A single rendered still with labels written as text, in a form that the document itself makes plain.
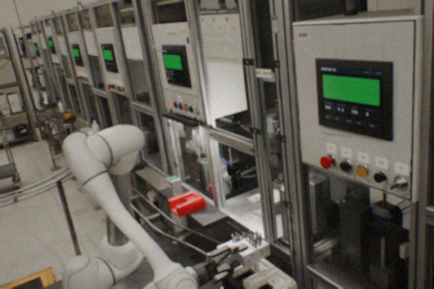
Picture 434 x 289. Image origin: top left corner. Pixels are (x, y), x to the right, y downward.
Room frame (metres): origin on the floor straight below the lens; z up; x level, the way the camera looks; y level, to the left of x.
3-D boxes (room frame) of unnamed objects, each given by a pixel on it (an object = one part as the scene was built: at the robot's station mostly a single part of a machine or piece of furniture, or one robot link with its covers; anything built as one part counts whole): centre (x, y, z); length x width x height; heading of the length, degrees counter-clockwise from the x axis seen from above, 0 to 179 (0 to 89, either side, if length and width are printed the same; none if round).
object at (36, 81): (6.91, 2.63, 1.00); 1.30 x 0.51 x 2.00; 29
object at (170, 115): (2.07, 0.17, 1.37); 0.36 x 0.04 x 0.04; 29
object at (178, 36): (2.14, 0.05, 1.60); 0.42 x 0.29 x 0.46; 29
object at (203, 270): (1.31, 0.10, 0.96); 0.09 x 0.07 x 0.08; 120
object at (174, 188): (2.09, 0.26, 0.97); 0.08 x 0.08 x 0.12; 29
